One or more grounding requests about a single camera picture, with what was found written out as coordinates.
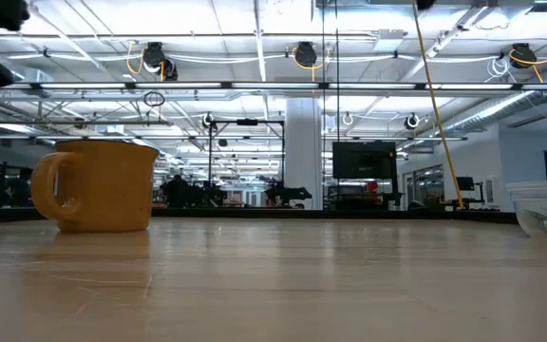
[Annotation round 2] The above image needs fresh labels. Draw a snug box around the silver ventilation duct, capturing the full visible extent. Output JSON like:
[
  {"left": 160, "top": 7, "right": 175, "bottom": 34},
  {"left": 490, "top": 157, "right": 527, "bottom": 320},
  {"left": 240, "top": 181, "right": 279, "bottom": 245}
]
[{"left": 443, "top": 88, "right": 547, "bottom": 135}]

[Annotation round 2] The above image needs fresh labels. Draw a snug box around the black aluminium table frame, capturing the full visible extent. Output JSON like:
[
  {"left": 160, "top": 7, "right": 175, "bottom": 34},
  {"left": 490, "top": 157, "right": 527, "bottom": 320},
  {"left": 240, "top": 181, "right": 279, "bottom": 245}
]
[{"left": 0, "top": 206, "right": 519, "bottom": 226}]

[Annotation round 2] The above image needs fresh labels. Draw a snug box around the hanging black cable coil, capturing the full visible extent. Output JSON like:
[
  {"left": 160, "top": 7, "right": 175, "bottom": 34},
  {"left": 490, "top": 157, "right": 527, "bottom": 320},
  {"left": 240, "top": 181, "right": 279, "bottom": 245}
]
[{"left": 142, "top": 90, "right": 166, "bottom": 108}]

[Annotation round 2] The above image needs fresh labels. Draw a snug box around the white building column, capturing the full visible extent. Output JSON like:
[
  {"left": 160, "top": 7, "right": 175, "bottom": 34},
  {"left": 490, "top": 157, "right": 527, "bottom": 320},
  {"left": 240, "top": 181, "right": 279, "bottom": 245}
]
[{"left": 284, "top": 97, "right": 325, "bottom": 211}]

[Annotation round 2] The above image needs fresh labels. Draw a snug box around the long yellow cable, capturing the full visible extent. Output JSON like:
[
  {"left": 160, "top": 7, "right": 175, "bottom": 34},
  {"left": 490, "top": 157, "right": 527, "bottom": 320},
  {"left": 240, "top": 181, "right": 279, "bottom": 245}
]
[{"left": 411, "top": 0, "right": 465, "bottom": 209}]

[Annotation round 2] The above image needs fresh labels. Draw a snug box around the person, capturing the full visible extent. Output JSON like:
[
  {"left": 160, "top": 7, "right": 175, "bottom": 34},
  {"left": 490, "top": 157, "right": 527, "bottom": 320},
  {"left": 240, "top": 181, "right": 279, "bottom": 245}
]
[{"left": 162, "top": 174, "right": 192, "bottom": 209}]

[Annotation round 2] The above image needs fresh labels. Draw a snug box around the small monitor on stand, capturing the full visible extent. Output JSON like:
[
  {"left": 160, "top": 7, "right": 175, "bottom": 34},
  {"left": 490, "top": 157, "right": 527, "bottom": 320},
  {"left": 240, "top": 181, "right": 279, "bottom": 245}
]
[{"left": 455, "top": 176, "right": 487, "bottom": 206}]

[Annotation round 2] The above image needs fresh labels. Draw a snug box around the black flat monitor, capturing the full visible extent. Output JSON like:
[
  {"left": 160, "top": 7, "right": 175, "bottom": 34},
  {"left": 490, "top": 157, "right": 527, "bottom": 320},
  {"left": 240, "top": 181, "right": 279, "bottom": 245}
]
[{"left": 331, "top": 140, "right": 399, "bottom": 181}]

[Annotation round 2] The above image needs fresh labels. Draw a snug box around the yellow mug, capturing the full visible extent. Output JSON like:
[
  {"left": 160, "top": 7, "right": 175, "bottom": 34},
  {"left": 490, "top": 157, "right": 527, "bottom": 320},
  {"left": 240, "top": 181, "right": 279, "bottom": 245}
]
[{"left": 29, "top": 139, "right": 160, "bottom": 235}]

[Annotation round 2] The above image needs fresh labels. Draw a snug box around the thin black vertical cable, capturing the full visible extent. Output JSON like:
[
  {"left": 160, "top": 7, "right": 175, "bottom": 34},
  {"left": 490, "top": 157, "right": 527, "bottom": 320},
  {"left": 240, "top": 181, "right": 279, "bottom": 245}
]
[
  {"left": 321, "top": 0, "right": 327, "bottom": 211},
  {"left": 334, "top": 0, "right": 341, "bottom": 211}
]

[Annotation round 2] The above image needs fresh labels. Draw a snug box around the clear plastic bowl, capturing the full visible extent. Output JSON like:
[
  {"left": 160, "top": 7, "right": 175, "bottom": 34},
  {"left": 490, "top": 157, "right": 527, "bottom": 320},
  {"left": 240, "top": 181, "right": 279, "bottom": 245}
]
[{"left": 505, "top": 179, "right": 547, "bottom": 240}]

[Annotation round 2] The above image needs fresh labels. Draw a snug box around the black background rig frame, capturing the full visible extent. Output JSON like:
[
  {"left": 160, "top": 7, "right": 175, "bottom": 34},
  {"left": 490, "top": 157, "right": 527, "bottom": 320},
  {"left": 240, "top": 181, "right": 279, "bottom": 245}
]
[{"left": 208, "top": 118, "right": 288, "bottom": 208}]

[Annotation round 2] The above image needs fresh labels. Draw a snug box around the black ceiling cable reel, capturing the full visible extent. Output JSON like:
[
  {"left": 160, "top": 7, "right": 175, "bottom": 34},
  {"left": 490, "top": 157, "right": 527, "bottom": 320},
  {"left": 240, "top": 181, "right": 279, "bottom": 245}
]
[
  {"left": 509, "top": 42, "right": 533, "bottom": 70},
  {"left": 141, "top": 41, "right": 179, "bottom": 83},
  {"left": 292, "top": 41, "right": 319, "bottom": 69}
]

